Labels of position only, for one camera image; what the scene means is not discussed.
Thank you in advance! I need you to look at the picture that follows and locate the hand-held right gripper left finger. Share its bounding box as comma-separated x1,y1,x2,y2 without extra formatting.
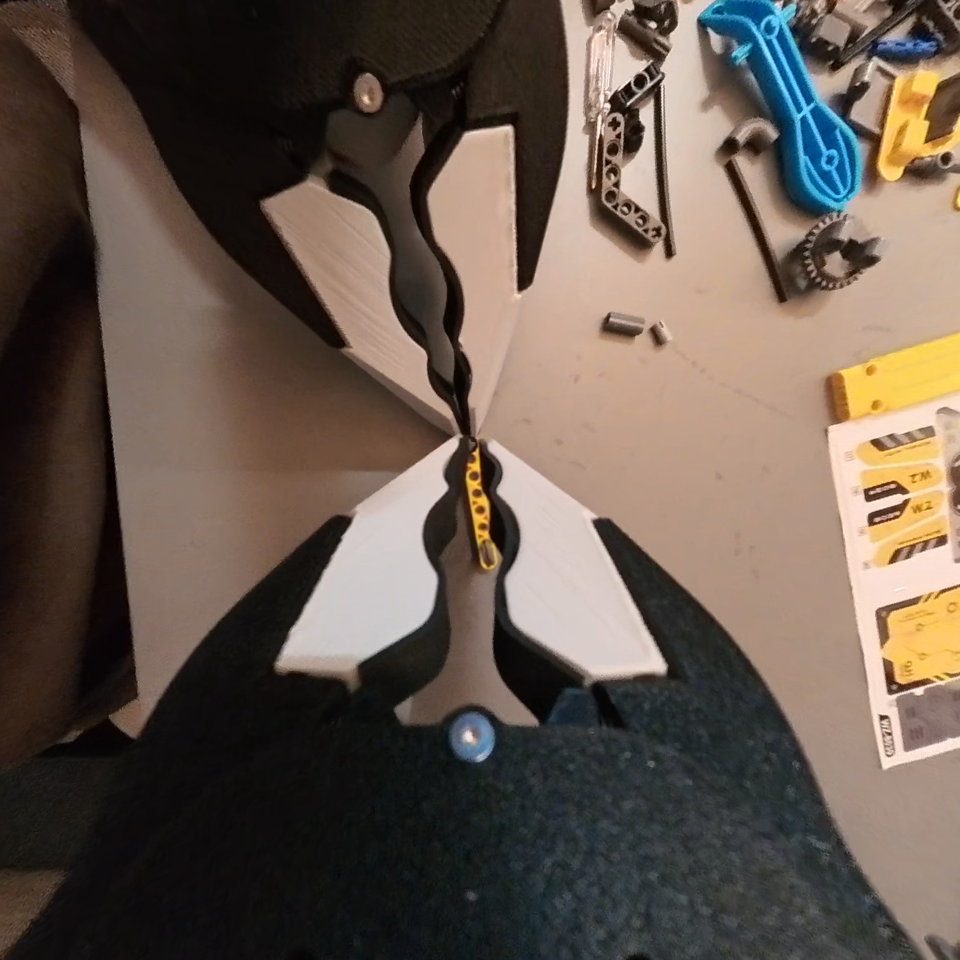
274,437,470,690

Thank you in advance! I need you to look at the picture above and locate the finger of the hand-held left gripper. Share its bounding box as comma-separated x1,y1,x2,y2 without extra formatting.
418,122,520,438
261,171,464,438

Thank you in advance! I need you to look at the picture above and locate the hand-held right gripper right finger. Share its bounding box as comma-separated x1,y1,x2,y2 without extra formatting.
480,441,669,725

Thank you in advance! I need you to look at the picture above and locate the yellow thin beam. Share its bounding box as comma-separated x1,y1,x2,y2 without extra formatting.
463,442,499,573

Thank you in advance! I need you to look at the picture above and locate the grey elbow piece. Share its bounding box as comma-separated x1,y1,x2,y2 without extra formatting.
717,117,775,168

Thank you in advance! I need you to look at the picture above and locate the dark grey angled beam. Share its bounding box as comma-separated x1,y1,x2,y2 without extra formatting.
596,105,671,243

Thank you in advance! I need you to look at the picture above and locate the thick black rod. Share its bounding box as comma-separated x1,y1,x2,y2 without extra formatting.
722,161,790,305

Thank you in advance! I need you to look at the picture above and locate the blue plastic separator tool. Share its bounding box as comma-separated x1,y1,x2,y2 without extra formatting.
697,0,864,213

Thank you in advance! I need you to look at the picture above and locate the yellow sticker sheet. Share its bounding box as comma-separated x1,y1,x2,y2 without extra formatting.
826,405,960,769

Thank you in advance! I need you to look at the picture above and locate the black bevel gear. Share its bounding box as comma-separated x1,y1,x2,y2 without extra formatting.
786,211,888,294

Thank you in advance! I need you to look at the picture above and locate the yellow rectangular panel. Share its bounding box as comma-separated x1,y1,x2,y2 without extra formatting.
827,333,960,423

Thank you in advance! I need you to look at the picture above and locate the pile of small building pieces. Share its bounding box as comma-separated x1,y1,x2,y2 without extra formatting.
592,0,960,84

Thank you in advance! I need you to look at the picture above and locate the yellow fender piece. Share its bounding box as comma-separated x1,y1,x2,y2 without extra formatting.
876,71,960,183

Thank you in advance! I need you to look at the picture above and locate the clear handle screwdriver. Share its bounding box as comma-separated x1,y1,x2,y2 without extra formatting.
583,13,626,190

